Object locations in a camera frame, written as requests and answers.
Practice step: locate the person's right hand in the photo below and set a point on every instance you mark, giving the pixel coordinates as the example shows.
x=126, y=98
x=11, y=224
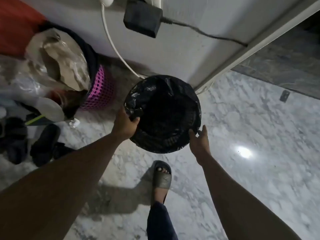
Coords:
x=200, y=147

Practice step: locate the person's left hand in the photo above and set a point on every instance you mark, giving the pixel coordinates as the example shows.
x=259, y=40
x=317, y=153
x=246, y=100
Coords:
x=125, y=127

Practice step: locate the black bin with liner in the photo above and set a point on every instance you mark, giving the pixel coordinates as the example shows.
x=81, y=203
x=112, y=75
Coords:
x=150, y=143

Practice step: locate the person's left forearm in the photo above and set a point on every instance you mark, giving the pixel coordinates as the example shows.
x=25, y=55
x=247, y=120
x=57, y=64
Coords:
x=62, y=192

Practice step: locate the person's right forearm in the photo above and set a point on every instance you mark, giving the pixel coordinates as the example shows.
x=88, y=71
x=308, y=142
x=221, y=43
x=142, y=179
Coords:
x=237, y=204

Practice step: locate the person's right dark slide sandal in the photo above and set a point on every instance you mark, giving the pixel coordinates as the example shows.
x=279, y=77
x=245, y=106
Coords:
x=163, y=183

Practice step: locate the person's right foot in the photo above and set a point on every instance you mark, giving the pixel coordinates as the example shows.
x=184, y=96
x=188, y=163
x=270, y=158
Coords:
x=157, y=196

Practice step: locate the pink mesh basket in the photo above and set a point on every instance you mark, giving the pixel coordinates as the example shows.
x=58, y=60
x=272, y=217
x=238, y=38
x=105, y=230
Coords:
x=102, y=89

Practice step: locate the navy trouser leg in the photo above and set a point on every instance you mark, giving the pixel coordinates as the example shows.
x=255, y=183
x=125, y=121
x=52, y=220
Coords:
x=160, y=222

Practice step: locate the crumpled clear plastic bag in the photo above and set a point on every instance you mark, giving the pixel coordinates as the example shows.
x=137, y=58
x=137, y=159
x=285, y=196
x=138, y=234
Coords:
x=62, y=62

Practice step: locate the small dark rectangular plate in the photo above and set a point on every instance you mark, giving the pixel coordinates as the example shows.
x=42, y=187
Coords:
x=284, y=95

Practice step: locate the black power adapter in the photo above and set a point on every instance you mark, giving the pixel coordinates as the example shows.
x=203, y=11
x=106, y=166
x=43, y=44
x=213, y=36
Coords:
x=142, y=18

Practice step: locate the clear plastic wrap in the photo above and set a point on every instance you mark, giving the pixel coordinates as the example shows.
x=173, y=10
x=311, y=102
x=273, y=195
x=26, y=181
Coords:
x=22, y=84

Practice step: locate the white plug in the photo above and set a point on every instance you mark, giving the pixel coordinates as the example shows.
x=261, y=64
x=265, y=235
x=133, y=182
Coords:
x=106, y=0

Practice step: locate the red cloth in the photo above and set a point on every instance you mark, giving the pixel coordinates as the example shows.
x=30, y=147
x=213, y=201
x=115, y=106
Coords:
x=15, y=22

